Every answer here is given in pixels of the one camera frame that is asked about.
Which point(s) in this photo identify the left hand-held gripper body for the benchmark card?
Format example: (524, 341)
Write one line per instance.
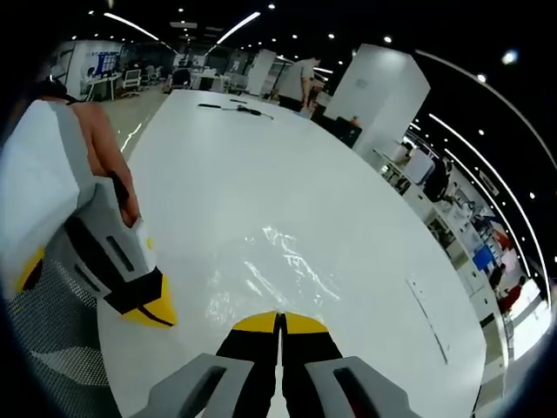
(39, 174)

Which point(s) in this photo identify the blue box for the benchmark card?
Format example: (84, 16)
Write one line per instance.
(483, 258)

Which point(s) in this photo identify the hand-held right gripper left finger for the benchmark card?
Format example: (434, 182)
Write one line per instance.
(243, 374)

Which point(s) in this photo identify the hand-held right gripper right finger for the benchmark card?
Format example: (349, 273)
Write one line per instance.
(313, 374)

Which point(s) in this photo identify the white office chair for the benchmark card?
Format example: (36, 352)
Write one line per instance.
(131, 80)

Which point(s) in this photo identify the person's left hand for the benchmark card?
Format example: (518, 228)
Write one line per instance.
(104, 143)

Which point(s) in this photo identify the blue wall poster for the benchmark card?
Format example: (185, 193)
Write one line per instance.
(102, 63)

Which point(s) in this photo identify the white desk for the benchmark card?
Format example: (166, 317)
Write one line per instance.
(103, 82)

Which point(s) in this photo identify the clear plastic food packaging bag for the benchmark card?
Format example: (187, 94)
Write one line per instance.
(283, 270)

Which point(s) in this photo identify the grey mesh office chair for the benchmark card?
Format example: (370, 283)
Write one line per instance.
(52, 331)

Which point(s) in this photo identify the long white counter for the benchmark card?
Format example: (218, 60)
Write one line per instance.
(418, 197)

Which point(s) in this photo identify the black office chair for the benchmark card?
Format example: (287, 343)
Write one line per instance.
(181, 78)

